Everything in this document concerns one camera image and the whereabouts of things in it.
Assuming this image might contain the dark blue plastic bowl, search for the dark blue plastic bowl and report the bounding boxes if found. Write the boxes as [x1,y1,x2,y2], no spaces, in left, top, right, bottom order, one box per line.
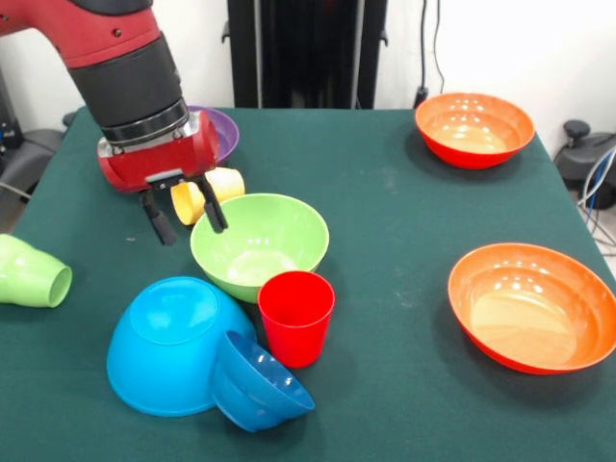
[210,329,317,433]

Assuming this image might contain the black equipment box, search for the black equipment box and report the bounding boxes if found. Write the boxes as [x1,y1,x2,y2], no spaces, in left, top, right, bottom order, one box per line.
[0,66,25,155]

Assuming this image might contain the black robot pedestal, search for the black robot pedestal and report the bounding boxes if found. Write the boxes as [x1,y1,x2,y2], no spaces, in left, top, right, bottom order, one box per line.
[221,0,390,110]

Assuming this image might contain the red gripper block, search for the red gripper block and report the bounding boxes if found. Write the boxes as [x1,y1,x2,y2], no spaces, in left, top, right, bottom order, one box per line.
[96,110,229,246]

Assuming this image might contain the dark green tablecloth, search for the dark green tablecloth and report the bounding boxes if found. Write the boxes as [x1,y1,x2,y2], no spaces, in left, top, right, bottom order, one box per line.
[0,105,616,462]

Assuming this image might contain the light green plastic bowl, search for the light green plastic bowl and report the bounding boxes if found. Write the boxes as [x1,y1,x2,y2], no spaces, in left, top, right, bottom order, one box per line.
[190,192,331,305]

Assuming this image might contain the blue and white cables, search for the blue and white cables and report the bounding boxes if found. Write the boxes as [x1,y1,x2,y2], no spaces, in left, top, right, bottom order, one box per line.
[579,146,616,246]

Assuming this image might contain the purple plastic bowl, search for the purple plastic bowl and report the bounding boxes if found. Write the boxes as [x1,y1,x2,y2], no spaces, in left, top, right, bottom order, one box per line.
[186,105,241,163]

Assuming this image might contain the red plastic cup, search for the red plastic cup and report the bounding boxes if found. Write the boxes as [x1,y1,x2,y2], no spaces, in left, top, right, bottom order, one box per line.
[257,270,336,370]

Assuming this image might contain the green stepped plastic cup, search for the green stepped plastic cup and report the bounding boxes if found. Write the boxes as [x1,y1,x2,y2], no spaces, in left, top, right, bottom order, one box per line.
[0,233,74,309]

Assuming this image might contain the black wall cable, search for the black wall cable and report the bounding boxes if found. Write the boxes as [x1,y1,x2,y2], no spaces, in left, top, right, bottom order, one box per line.
[414,0,447,110]

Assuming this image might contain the yellow stepped plastic cup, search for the yellow stepped plastic cup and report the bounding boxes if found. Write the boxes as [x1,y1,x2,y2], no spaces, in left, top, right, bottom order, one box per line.
[169,167,247,227]

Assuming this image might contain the orange plastic bowl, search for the orange plastic bowl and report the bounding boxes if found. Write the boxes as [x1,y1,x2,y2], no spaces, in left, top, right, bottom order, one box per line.
[447,243,616,375]
[414,91,536,170]

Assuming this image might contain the light blue plastic bowl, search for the light blue plastic bowl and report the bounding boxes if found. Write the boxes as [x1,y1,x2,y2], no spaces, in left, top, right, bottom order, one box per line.
[106,275,259,418]

